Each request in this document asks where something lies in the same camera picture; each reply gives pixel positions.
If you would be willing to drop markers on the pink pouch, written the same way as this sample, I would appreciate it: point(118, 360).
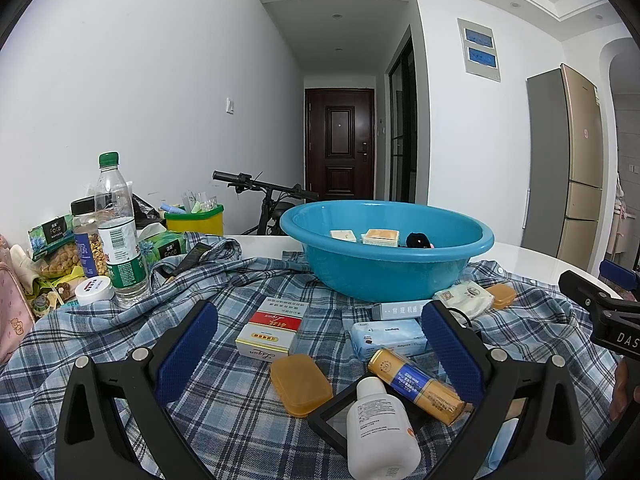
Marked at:
point(12, 305)

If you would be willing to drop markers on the blue plastic basin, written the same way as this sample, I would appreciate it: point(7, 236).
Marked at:
point(390, 275)

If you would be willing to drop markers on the green tissue pack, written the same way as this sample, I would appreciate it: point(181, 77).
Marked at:
point(50, 235)
point(167, 247)

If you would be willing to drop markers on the grey beige refrigerator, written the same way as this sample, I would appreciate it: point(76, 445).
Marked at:
point(555, 170)

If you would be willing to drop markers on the blue plaid shirt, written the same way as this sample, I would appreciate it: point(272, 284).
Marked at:
point(225, 400)

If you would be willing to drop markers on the white jar lid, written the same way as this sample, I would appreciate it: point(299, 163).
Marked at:
point(95, 291)

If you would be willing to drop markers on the yellow bin green rim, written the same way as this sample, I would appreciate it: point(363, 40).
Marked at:
point(197, 222)

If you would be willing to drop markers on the gold blue long box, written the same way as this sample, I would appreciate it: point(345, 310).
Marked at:
point(415, 385)

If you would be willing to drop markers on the white soft pouch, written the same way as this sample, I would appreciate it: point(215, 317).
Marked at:
point(465, 297)

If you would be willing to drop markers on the light blue wipes pack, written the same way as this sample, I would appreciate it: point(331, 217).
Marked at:
point(385, 335)

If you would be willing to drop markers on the white box red print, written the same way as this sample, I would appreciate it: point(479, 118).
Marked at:
point(287, 304)

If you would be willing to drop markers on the clear bag of nuts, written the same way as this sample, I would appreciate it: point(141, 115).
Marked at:
point(60, 262)

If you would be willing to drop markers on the white wall panel blue windows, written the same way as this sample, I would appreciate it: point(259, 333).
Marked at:
point(480, 50)

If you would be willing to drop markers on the person's right hand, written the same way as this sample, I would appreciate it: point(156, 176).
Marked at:
point(622, 390)

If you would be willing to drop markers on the white plastic bottle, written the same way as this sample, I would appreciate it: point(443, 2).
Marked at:
point(380, 430)

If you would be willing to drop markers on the black bicycle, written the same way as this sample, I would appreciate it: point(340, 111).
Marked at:
point(270, 210)

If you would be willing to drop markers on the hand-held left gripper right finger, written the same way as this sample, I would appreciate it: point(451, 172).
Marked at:
point(450, 350)

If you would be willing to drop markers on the beige cream box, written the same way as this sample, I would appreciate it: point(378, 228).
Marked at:
point(344, 235)

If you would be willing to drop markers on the brown entrance door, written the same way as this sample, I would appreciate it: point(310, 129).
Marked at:
point(340, 150)

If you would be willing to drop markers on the grey white long box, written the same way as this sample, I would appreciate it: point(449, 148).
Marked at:
point(400, 310)

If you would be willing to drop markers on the black framed glass door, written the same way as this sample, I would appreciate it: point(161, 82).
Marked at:
point(402, 125)

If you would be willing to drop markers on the black round object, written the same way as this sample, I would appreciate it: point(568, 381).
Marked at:
point(417, 241)

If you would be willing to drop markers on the black snack packet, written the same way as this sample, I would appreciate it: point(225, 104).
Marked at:
point(145, 210)

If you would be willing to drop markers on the black framed mirror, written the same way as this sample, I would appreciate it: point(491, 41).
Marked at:
point(330, 417)

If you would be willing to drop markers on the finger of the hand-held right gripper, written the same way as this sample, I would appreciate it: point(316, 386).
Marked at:
point(622, 275)
point(585, 292)

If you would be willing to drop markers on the small amber soap case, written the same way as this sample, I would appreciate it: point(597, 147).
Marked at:
point(501, 296)

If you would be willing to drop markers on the large amber soap case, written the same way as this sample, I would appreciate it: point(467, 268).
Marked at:
point(300, 385)

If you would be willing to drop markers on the white box orange face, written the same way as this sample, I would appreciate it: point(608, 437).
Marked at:
point(381, 237)

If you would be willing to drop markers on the white light switch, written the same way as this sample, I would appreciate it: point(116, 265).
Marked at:
point(230, 105)

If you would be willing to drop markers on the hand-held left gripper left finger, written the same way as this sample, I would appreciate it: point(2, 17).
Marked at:
point(192, 350)

